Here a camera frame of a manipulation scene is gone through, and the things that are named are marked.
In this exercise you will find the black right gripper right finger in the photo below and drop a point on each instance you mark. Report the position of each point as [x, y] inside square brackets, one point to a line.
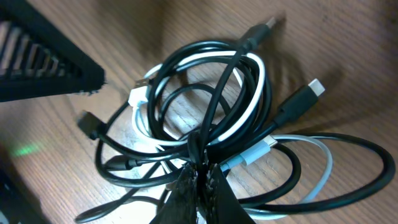
[223, 207]

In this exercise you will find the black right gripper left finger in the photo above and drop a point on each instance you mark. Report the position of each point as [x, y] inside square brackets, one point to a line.
[181, 206]

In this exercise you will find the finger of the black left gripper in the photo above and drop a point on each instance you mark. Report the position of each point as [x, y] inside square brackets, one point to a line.
[38, 60]

